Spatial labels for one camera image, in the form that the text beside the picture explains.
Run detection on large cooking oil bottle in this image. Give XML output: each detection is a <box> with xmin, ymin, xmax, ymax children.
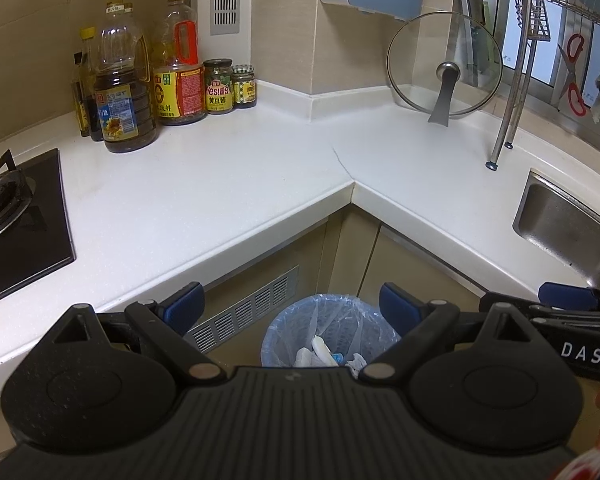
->
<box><xmin>92</xmin><ymin>1</ymin><xmax>158</xmax><ymax>154</ymax></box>

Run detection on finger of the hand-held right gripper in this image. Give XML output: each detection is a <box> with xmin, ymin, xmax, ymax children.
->
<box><xmin>538</xmin><ymin>282</ymin><xmax>600</xmax><ymax>311</ymax></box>
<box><xmin>479</xmin><ymin>291</ymin><xmax>546</xmax><ymax>318</ymax></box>

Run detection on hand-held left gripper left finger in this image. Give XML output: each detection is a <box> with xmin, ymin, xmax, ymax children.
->
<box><xmin>53</xmin><ymin>282</ymin><xmax>227</xmax><ymax>387</ymax></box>

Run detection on trash bin with blue bag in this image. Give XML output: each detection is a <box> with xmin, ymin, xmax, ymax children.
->
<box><xmin>260</xmin><ymin>294</ymin><xmax>403</xmax><ymax>371</ymax></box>

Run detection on red-handled scissors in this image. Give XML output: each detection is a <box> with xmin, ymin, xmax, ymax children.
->
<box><xmin>557</xmin><ymin>34</ymin><xmax>588</xmax><ymax>117</ymax></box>

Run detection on metal dish rack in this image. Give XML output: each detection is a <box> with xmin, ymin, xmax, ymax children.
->
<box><xmin>485</xmin><ymin>0</ymin><xmax>600</xmax><ymax>171</ymax></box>

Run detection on small dark sauce bottle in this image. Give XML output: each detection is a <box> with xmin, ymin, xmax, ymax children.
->
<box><xmin>71</xmin><ymin>52</ymin><xmax>92</xmax><ymax>138</ymax></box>

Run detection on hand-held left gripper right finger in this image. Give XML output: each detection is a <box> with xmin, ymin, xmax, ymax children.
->
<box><xmin>358</xmin><ymin>283</ymin><xmax>546</xmax><ymax>386</ymax></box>

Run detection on yellow-labelled bottle with red handle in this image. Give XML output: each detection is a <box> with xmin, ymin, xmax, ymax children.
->
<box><xmin>152</xmin><ymin>0</ymin><xmax>207</xmax><ymax>126</ymax></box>

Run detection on cutting boards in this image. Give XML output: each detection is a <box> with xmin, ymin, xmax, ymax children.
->
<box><xmin>455</xmin><ymin>0</ymin><xmax>501</xmax><ymax>86</ymax></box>

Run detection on steel sink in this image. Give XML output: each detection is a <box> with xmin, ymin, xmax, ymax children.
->
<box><xmin>512</xmin><ymin>169</ymin><xmax>600</xmax><ymax>288</ymax></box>

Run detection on beige kitchen cabinet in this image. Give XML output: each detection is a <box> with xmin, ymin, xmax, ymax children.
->
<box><xmin>0</xmin><ymin>200</ymin><xmax>546</xmax><ymax>461</ymax></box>

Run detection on bean paste jar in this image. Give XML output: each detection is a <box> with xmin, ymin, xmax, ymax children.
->
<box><xmin>203</xmin><ymin>58</ymin><xmax>234</xmax><ymax>115</ymax></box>

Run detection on cabinet vent grille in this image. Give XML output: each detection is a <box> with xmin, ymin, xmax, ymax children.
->
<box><xmin>185</xmin><ymin>265</ymin><xmax>301</xmax><ymax>355</ymax></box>

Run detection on black burner grate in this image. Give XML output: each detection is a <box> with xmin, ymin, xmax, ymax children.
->
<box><xmin>0</xmin><ymin>149</ymin><xmax>37</xmax><ymax>248</ymax></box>

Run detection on small green-lidded jar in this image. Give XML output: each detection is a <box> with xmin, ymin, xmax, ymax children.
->
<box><xmin>231</xmin><ymin>64</ymin><xmax>257</xmax><ymax>109</ymax></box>

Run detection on yellow-capped dark sauce bottle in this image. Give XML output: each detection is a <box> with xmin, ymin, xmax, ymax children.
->
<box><xmin>80</xmin><ymin>27</ymin><xmax>106</xmax><ymax>142</ymax></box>

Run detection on black gas stove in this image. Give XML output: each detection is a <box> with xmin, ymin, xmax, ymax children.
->
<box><xmin>0</xmin><ymin>147</ymin><xmax>77</xmax><ymax>311</ymax></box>

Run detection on glass pot lid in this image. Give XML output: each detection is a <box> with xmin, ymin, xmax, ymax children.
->
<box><xmin>386</xmin><ymin>10</ymin><xmax>504</xmax><ymax>117</ymax></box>

